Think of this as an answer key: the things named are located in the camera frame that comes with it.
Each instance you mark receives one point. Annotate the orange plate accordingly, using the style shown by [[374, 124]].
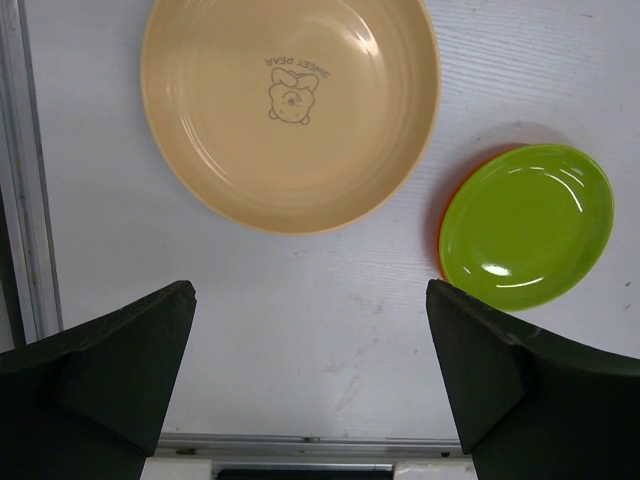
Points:
[[460, 175]]

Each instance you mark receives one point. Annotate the green plate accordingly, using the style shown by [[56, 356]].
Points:
[[526, 226]]

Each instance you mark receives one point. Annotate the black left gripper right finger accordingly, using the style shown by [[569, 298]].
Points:
[[528, 403]]

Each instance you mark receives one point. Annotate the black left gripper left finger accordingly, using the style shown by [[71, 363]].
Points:
[[90, 402]]

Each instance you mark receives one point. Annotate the beige plate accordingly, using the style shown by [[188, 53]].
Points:
[[291, 117]]

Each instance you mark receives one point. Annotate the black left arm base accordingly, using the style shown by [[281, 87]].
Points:
[[302, 474]]

